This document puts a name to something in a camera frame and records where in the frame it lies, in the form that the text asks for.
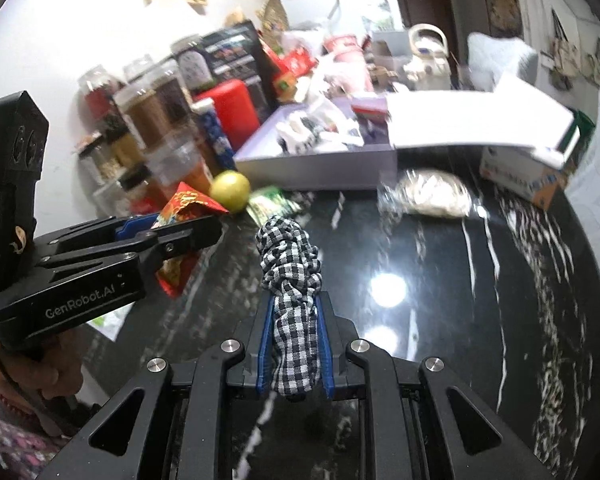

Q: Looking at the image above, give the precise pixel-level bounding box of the red snack packet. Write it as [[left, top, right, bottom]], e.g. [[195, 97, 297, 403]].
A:
[[151, 181, 228, 298]]

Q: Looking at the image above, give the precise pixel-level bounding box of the green snack packet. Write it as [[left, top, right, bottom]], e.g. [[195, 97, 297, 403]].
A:
[[246, 186, 302, 226]]

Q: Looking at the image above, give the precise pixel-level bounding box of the checkered scrunchie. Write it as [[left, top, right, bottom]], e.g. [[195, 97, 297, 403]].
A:
[[256, 216, 323, 396]]

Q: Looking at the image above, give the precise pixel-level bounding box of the checkered lace cloth with plush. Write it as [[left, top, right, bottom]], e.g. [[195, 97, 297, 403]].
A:
[[275, 110, 324, 155]]

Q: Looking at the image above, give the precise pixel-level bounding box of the bagged white cable coil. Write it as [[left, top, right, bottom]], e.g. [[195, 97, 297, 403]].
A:
[[377, 167, 477, 221]]

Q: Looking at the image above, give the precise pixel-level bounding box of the red white sauce packet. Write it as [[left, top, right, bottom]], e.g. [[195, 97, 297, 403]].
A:
[[350, 96, 389, 124]]

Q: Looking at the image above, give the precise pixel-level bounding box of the person left hand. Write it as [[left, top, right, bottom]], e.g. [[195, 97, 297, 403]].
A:
[[0, 330, 83, 414]]

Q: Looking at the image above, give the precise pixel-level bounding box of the clear jar orange label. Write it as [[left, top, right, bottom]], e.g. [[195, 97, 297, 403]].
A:
[[145, 128, 212, 194]]

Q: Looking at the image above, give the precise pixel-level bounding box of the yellow lemon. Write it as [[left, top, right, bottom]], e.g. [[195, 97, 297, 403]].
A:
[[210, 170, 251, 214]]

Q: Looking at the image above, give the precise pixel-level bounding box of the blue tablet tube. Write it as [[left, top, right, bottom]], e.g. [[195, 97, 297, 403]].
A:
[[192, 98, 237, 171]]

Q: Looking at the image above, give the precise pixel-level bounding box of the brown powder jar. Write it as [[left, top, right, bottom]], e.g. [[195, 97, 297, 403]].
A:
[[114, 82, 172, 151]]

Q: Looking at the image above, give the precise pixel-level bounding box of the red berry jar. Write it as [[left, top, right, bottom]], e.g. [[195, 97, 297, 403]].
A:
[[78, 65, 124, 122]]

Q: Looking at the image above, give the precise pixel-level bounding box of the red cylinder canister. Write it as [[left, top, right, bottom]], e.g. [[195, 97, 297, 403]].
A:
[[194, 79, 261, 152]]

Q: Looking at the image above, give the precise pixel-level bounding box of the dark tea jar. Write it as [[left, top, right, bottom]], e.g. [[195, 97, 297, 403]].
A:
[[145, 58, 190, 124]]

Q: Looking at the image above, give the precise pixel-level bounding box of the black printed bag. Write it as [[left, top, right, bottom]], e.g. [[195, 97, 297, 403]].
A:
[[200, 20, 278, 122]]

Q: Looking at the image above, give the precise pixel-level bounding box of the white open gift box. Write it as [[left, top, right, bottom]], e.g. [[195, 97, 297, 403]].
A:
[[235, 78, 573, 191]]

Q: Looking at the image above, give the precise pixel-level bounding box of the pink cup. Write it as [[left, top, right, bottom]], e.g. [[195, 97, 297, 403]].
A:
[[324, 35, 374, 93]]

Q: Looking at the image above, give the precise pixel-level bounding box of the mask box orange blue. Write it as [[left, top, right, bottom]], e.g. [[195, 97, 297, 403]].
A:
[[478, 109, 596, 212]]

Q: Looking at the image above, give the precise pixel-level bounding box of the white mini fridge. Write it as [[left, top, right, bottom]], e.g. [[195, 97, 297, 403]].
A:
[[280, 0, 404, 40]]

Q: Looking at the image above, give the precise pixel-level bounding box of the cream cartoon kettle bottle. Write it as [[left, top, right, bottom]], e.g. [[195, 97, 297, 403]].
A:
[[403, 24, 452, 91]]

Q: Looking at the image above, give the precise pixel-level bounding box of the far leaf chair cushion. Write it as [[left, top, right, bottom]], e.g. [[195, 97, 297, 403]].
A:
[[467, 32, 539, 92]]

